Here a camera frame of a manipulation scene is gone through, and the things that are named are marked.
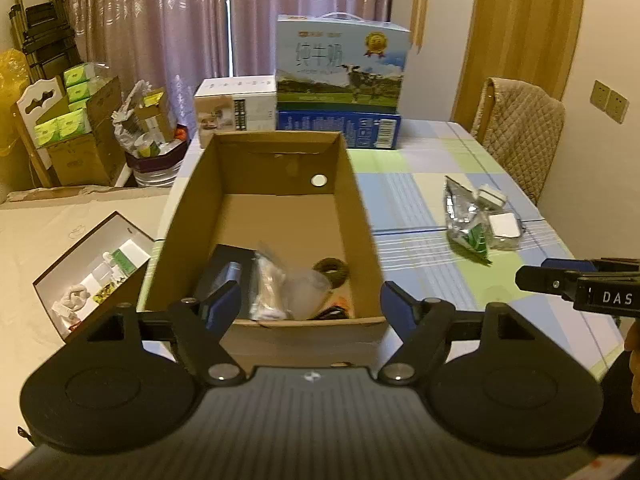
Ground brown knitted hair tie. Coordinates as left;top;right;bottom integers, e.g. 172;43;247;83
312;257;350;288

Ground silver green tea bag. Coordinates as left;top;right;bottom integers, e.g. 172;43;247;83
444;177;490;264

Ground clear plastic cup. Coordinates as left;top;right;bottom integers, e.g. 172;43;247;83
281;269;331;321

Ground cotton swabs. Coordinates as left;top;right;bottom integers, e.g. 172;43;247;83
250;250;290;322

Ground person's right hand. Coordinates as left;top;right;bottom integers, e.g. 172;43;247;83
625;320;640;413

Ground black item in box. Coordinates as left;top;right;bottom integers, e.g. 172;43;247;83
193;244;256;318

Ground white power adapter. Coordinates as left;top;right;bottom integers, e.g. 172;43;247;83
476;184;508;210

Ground open white gift box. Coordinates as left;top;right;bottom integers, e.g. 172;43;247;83
32;211;153;340

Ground checkered tablecloth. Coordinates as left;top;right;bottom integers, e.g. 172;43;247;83
138;120;623;376

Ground quilted beige chair cover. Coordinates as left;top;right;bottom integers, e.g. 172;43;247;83
471;77;565;203

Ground brown cardboard box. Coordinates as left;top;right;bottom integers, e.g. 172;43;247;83
138;131;387;370

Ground bin with clutter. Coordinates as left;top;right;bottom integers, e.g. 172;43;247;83
112;80;190;188

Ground cardboard box with green packs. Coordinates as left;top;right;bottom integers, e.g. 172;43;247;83
35;62;125;186

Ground white product box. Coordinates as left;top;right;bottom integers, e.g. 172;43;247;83
194;75;277;148

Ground wooden door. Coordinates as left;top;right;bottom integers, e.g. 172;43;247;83
451;0;584;129

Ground blue milk carton box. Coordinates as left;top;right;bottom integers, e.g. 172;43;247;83
276;13;410;150

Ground black folding cart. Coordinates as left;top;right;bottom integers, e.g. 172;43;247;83
9;0;81;82

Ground beige wall socket pair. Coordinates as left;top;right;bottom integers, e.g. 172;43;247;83
590;80;629;124

